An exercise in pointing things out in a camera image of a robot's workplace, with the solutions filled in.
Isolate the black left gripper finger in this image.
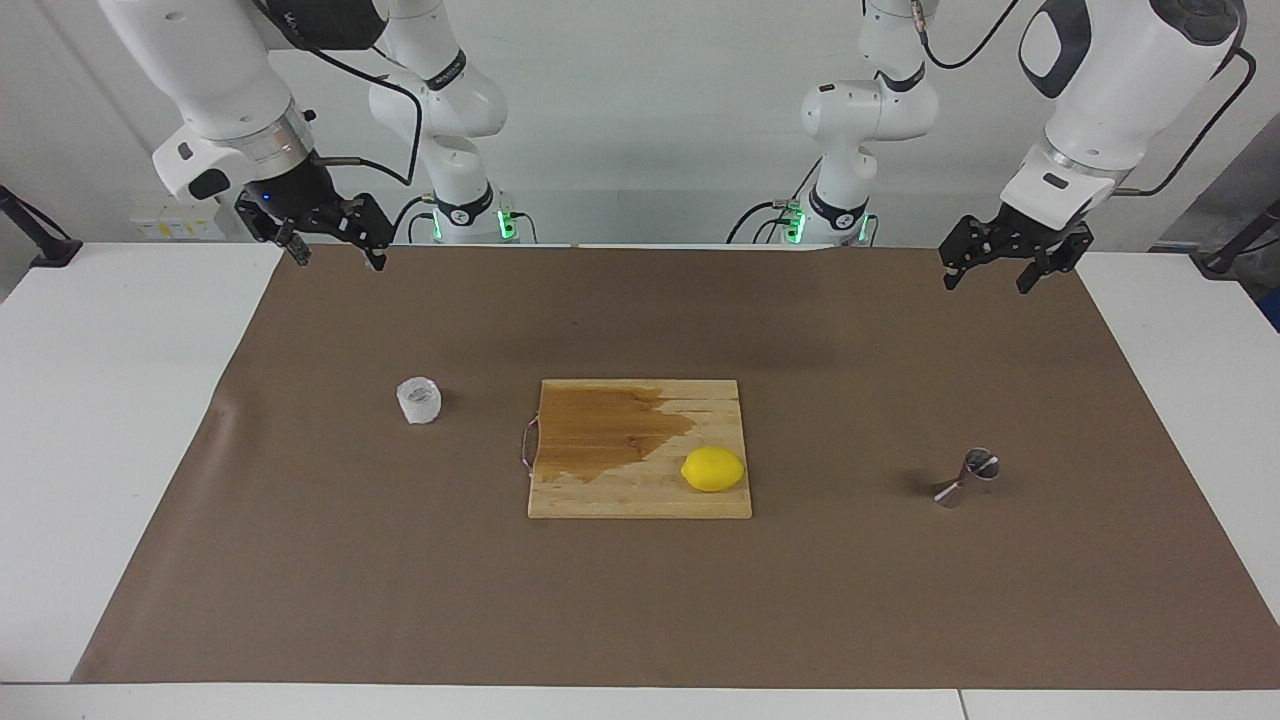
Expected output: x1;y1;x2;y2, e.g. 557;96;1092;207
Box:
940;217;991;293
1017;228;1094;296

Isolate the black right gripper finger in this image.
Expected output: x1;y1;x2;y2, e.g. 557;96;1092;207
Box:
320;193;391;273
237;200;311;268

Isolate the clear plastic cup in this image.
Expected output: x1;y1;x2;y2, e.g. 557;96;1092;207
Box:
396;376;443;425

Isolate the steel cocktail jigger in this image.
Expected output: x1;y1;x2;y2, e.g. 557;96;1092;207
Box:
933;447;1001;510

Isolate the black clamp stand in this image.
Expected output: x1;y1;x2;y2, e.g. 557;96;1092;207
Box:
0;185;83;269
1190;195;1280;279

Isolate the yellow lemon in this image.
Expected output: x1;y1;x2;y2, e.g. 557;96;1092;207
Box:
680;446;747;494

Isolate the brown paper table mat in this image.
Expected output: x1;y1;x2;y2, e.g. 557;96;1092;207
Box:
72;245;1280;691

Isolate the wooden cutting board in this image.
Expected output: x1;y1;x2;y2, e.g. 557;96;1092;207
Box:
520;378;753;520

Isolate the black base cable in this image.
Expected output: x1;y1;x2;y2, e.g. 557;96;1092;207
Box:
388;195;438;244
727;160;823;246

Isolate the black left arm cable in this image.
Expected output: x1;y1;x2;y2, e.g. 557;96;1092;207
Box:
915;0;1256;198

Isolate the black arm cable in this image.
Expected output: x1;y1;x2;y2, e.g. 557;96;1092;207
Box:
255;0;426;189
915;0;1256;198

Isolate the white wall power outlet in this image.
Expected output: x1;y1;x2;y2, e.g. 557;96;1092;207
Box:
130;193;226;241

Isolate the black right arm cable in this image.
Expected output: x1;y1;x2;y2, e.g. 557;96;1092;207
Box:
255;0;426;189

